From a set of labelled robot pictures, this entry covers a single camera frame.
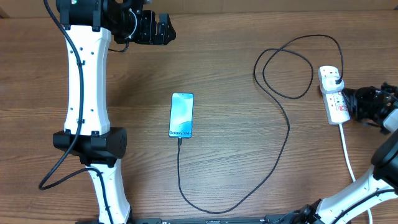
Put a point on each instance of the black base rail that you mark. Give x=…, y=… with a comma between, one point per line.
x=287, y=218

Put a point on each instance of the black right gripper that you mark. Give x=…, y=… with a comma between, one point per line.
x=352, y=96

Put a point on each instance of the white charger plug adapter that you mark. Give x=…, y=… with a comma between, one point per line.
x=330, y=85

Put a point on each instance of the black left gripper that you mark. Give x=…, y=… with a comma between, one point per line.
x=148, y=35

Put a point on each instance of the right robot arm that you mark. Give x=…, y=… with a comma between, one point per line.
x=379, y=183

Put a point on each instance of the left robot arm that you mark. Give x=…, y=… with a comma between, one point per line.
x=89, y=26

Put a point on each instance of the white power strip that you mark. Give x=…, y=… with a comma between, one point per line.
x=335, y=105

